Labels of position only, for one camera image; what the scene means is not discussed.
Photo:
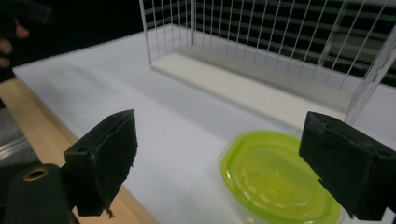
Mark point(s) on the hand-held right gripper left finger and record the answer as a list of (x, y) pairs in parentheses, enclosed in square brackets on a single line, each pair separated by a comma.
[(102, 161)]

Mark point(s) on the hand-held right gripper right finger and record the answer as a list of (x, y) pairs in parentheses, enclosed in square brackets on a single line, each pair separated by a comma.
[(348, 161)]

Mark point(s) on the green plastic plate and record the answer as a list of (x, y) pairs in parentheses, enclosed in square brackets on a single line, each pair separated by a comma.
[(274, 180)]

